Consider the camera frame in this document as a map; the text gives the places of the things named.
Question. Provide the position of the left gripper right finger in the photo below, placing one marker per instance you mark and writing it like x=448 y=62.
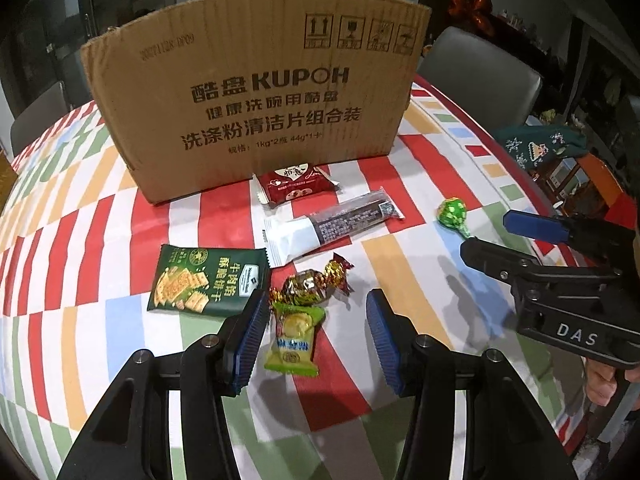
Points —
x=507 y=435

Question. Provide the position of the red balloon decoration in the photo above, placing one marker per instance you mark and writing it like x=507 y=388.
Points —
x=472 y=16

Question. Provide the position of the red snack packet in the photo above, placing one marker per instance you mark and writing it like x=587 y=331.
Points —
x=283 y=185

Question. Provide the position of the green lollipop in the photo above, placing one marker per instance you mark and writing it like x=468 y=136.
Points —
x=451 y=214

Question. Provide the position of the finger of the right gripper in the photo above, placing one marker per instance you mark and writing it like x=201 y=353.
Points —
x=506 y=264
x=595 y=239

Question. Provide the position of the white grey snack bar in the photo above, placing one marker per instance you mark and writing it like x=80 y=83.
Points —
x=288 y=240

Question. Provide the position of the colourful striped tablecloth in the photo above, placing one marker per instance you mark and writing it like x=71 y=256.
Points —
x=79 y=247

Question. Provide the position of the gold candy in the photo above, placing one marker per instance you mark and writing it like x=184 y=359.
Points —
x=311 y=287

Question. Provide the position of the grey chair middle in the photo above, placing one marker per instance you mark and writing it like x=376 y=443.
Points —
x=40 y=115

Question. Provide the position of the small green yellow candy packet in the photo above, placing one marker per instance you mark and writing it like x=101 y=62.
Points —
x=292 y=349

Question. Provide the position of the grey chair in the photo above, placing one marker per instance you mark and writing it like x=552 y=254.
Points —
x=497 y=90
x=40 y=115

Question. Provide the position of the green cracker packet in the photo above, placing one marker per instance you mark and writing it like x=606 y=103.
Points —
x=207 y=281

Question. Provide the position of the person's right hand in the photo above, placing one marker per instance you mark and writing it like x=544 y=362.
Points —
x=600 y=382

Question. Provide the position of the grey chair right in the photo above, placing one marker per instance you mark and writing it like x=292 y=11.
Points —
x=497 y=90

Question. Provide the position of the dark green christmas cloth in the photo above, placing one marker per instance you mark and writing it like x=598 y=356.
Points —
x=533 y=146

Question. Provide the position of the brown cardboard box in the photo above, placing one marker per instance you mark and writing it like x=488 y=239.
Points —
x=211 y=92

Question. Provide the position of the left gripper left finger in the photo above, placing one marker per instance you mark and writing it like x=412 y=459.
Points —
x=126 y=435

